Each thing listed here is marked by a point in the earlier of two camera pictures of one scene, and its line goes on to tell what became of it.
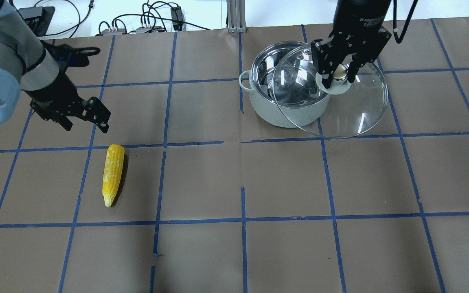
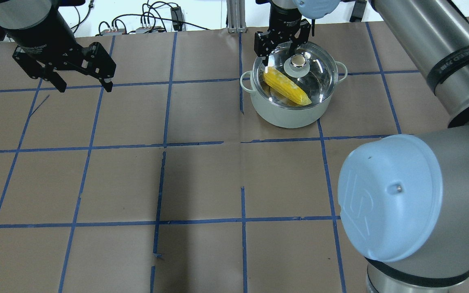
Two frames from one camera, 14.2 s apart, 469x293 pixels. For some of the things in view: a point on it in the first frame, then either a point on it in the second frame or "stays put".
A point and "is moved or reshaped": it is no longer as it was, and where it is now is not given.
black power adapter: [177, 17] stays put
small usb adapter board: [119, 31] stays put
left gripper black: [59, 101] → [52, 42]
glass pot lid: [345, 110] is moved or reshaped
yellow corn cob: [113, 169] → [285, 88]
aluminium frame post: [236, 11] stays put
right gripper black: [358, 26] → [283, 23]
